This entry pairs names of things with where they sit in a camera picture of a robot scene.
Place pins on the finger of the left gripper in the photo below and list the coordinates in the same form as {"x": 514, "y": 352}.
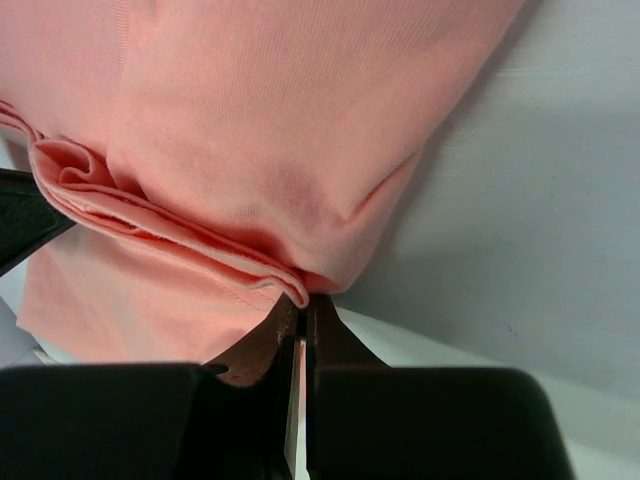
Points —
{"x": 27, "y": 220}

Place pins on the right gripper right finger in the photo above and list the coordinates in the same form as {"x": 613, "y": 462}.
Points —
{"x": 340, "y": 408}

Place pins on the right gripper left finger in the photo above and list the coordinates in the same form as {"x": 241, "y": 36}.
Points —
{"x": 252, "y": 400}

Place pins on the pink t shirt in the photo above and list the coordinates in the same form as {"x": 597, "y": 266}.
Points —
{"x": 216, "y": 155}

